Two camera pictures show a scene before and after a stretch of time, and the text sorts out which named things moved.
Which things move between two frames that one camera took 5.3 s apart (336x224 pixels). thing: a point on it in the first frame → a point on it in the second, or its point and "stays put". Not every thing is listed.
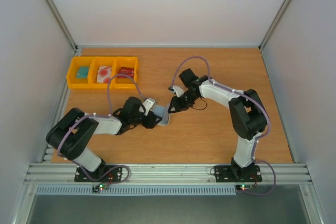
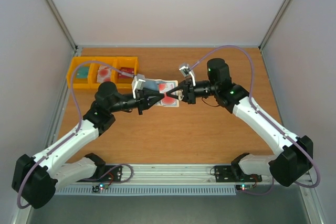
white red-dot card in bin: [104, 74] stays put
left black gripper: [151, 122] → [143, 100]
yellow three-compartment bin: [94, 72] stays put
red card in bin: [127, 71] stays put
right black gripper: [180, 102] → [189, 92]
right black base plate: [231, 173] stays put
